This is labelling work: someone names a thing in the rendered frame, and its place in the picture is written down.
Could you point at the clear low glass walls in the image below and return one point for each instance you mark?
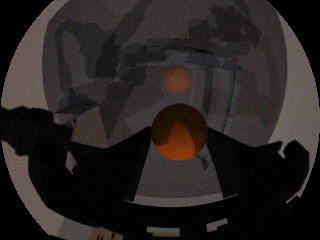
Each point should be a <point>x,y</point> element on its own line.
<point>222,106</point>

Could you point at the translucent orange ball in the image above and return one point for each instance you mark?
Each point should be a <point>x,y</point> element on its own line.
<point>177,78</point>

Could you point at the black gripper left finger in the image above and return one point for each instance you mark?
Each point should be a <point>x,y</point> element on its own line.
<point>123,161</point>

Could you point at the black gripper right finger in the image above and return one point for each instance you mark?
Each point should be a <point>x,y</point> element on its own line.
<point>235,161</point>

